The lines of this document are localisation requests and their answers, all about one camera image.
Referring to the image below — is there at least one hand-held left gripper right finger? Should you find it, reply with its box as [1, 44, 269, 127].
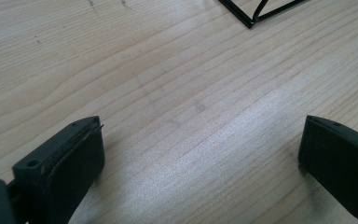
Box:
[297, 114, 358, 224]

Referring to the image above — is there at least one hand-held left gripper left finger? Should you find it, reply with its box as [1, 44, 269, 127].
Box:
[11, 115, 106, 224]

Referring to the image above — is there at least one black wire rack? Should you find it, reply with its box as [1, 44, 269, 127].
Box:
[218, 0, 311, 30]

